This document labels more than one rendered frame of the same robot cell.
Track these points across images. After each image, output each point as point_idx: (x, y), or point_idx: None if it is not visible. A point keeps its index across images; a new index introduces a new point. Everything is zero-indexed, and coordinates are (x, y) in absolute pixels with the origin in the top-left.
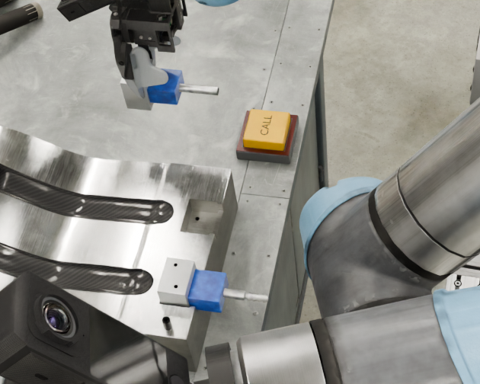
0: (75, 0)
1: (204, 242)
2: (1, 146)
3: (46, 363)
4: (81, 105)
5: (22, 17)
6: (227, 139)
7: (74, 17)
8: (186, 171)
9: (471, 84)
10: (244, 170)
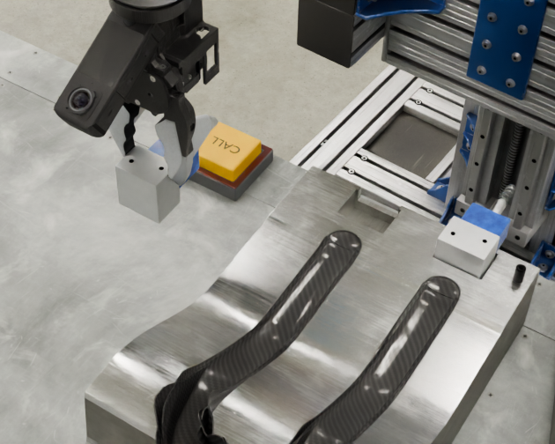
0: (112, 90)
1: (410, 217)
2: (160, 358)
3: None
4: (27, 332)
5: None
6: (197, 201)
7: (111, 122)
8: (292, 203)
9: None
10: (255, 201)
